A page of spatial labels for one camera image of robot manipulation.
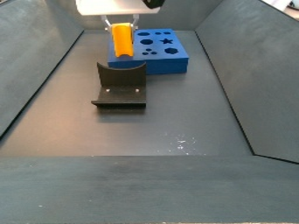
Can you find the black curved fixture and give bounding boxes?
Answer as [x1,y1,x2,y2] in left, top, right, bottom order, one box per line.
[91,63,146,108]

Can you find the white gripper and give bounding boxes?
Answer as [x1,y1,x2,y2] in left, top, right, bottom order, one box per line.
[75,0,160,32]

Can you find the blue foam shape board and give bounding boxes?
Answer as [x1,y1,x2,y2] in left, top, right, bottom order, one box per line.
[107,29,190,74]

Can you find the yellow arch block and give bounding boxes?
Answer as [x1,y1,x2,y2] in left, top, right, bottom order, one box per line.
[111,23,134,57]

